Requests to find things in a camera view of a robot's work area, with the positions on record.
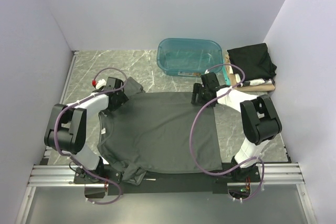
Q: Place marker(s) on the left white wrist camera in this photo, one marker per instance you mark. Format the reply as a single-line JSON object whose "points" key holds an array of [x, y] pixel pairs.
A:
{"points": [[98, 84]]}

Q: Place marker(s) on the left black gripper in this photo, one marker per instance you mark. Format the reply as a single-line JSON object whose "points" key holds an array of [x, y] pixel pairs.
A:
{"points": [[122, 99]]}

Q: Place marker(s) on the black folded t shirt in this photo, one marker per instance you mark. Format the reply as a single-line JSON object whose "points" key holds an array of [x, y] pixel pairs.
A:
{"points": [[254, 61]]}

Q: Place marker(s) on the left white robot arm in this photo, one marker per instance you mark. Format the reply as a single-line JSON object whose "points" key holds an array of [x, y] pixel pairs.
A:
{"points": [[67, 125]]}

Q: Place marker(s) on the grey t shirt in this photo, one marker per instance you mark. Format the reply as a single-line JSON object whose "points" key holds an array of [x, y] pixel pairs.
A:
{"points": [[151, 132]]}

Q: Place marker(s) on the teal plastic basin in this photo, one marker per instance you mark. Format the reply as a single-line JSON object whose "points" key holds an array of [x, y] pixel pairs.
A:
{"points": [[189, 57]]}

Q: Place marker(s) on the black base beam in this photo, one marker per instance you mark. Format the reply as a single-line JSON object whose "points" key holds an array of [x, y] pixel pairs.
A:
{"points": [[184, 183]]}

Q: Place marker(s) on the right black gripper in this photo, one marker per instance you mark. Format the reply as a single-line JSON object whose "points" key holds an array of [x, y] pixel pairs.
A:
{"points": [[198, 88]]}

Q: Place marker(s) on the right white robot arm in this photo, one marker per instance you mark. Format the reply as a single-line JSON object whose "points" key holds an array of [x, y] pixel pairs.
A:
{"points": [[260, 122]]}

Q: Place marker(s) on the aluminium frame rail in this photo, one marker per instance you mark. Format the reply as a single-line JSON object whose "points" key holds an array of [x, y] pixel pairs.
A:
{"points": [[42, 175]]}

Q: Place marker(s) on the white patterned folded t shirt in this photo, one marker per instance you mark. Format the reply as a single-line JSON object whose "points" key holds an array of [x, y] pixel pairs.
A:
{"points": [[253, 82]]}

